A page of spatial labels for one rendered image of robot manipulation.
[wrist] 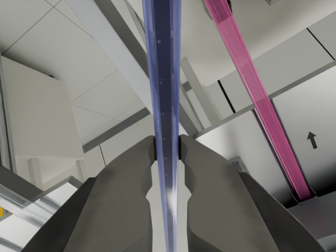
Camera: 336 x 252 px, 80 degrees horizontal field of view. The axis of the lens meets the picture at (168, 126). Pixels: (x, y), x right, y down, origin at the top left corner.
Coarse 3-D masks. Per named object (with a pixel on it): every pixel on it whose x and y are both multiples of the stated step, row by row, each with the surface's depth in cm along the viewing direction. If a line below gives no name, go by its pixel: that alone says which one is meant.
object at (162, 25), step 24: (144, 0) 7; (168, 0) 7; (144, 24) 8; (168, 24) 8; (168, 48) 8; (168, 72) 9; (168, 96) 10; (168, 120) 11; (168, 144) 12; (168, 168) 14; (168, 192) 16; (168, 216) 19; (168, 240) 24
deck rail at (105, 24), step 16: (80, 0) 16; (96, 0) 16; (80, 16) 16; (96, 16) 16; (112, 16) 18; (96, 32) 17; (112, 32) 17; (128, 32) 21; (112, 48) 18; (128, 48) 18; (128, 64) 18; (144, 64) 20; (128, 80) 19; (144, 80) 19; (144, 96) 20; (192, 128) 26
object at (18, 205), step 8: (0, 184) 19; (0, 192) 19; (8, 192) 20; (0, 200) 19; (8, 200) 19; (16, 200) 20; (24, 200) 21; (8, 208) 20; (16, 208) 20; (24, 208) 20; (32, 208) 21; (40, 208) 21; (24, 216) 21; (32, 216) 21; (40, 216) 21; (48, 216) 22; (40, 224) 21
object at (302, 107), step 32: (288, 96) 21; (320, 96) 21; (224, 128) 23; (256, 128) 23; (288, 128) 23; (320, 128) 23; (256, 160) 25; (320, 160) 25; (288, 192) 28; (320, 192) 28
